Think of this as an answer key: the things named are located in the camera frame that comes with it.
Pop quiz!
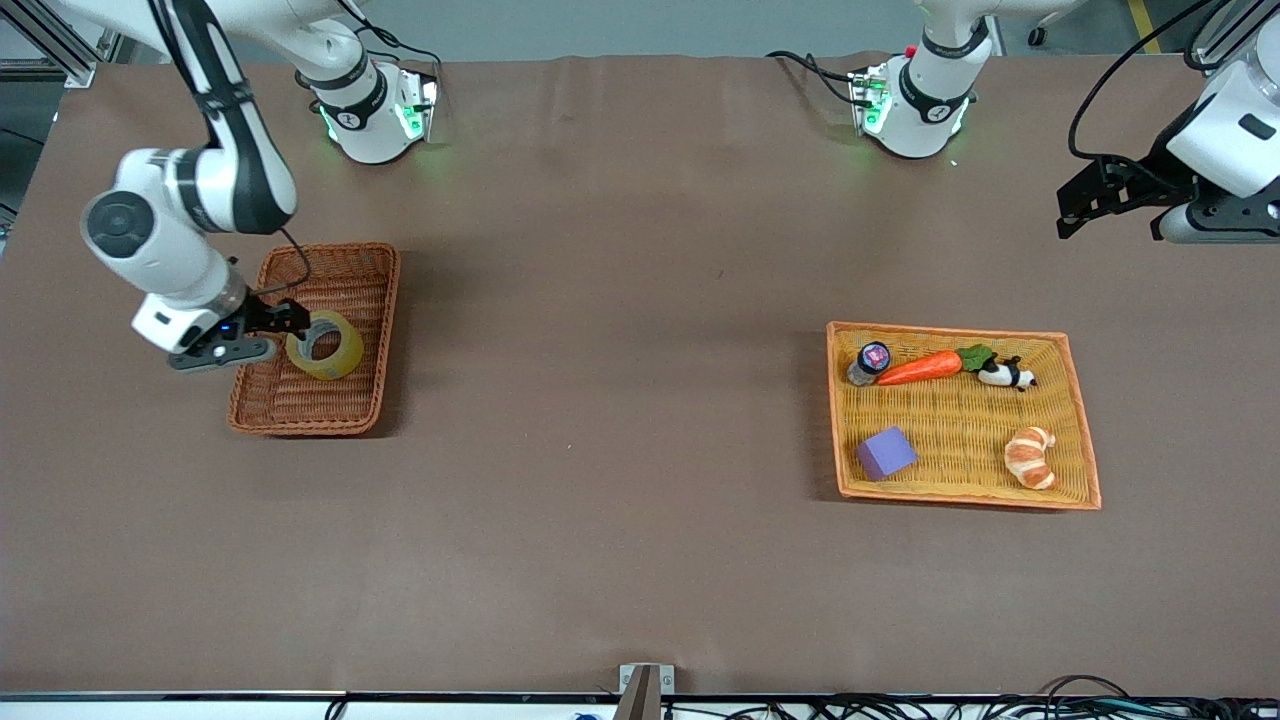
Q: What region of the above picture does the small dark jar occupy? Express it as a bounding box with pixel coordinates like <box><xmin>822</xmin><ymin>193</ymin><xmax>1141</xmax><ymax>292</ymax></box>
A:
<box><xmin>847</xmin><ymin>342</ymin><xmax>892</xmax><ymax>387</ymax></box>

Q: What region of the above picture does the purple foam cube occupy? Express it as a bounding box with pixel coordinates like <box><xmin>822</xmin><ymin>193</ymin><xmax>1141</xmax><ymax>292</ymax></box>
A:
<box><xmin>856</xmin><ymin>426</ymin><xmax>919</xmax><ymax>482</ymax></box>

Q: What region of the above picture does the brown table cover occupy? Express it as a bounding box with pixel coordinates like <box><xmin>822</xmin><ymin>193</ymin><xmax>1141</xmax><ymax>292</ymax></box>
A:
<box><xmin>0</xmin><ymin>52</ymin><xmax>1280</xmax><ymax>698</ymax></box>

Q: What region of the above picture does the orange toy carrot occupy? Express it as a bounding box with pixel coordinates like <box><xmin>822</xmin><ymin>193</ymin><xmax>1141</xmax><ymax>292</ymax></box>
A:
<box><xmin>876</xmin><ymin>344</ymin><xmax>998</xmax><ymax>387</ymax></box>

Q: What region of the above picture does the black left base cable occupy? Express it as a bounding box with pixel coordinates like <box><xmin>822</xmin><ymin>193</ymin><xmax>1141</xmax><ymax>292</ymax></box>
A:
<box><xmin>766</xmin><ymin>49</ymin><xmax>861</xmax><ymax>107</ymax></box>

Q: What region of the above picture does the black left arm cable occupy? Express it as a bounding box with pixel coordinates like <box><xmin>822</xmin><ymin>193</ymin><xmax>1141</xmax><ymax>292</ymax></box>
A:
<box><xmin>1066</xmin><ymin>0</ymin><xmax>1219</xmax><ymax>163</ymax></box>

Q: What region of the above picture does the yellow clear tape roll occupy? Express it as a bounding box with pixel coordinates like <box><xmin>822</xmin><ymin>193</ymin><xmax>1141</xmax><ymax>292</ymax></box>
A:
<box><xmin>286</xmin><ymin>309</ymin><xmax>365</xmax><ymax>381</ymax></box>

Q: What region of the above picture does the black base cable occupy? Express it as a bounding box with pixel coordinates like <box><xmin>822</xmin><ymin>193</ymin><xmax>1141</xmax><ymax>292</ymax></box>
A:
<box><xmin>766</xmin><ymin>49</ymin><xmax>861</xmax><ymax>107</ymax></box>
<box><xmin>338</xmin><ymin>0</ymin><xmax>444</xmax><ymax>71</ymax></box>

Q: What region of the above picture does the orange-brown wicker basket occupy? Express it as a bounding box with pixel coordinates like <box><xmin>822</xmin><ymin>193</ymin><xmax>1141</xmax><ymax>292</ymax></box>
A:
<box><xmin>227</xmin><ymin>242</ymin><xmax>402</xmax><ymax>438</ymax></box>

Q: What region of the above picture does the black cable bundle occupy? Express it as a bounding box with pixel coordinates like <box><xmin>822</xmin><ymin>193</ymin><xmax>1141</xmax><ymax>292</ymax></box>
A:
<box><xmin>660</xmin><ymin>675</ymin><xmax>1280</xmax><ymax>720</ymax></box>

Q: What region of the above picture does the black right base cable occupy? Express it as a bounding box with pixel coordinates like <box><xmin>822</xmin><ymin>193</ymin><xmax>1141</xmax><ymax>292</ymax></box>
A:
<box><xmin>338</xmin><ymin>0</ymin><xmax>444</xmax><ymax>71</ymax></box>

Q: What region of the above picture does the yellow wicker basket orange rim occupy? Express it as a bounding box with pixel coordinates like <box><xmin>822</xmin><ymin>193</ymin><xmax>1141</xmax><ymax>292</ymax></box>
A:
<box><xmin>826</xmin><ymin>321</ymin><xmax>1103</xmax><ymax>511</ymax></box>

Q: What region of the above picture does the aluminium frame profile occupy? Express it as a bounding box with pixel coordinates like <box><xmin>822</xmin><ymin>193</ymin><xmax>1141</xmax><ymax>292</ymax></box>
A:
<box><xmin>0</xmin><ymin>0</ymin><xmax>123</xmax><ymax>89</ymax></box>

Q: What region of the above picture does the toy panda figure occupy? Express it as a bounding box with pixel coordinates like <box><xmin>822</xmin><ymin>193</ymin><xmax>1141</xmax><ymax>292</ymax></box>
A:
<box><xmin>977</xmin><ymin>355</ymin><xmax>1038</xmax><ymax>392</ymax></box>

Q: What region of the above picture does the metal bracket on table edge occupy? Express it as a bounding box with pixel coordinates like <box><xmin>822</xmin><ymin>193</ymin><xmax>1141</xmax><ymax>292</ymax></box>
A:
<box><xmin>618</xmin><ymin>663</ymin><xmax>676</xmax><ymax>720</ymax></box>

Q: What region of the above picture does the toy croissant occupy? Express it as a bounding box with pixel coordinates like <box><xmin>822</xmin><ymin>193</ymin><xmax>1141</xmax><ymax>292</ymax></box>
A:
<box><xmin>1004</xmin><ymin>426</ymin><xmax>1058</xmax><ymax>491</ymax></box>

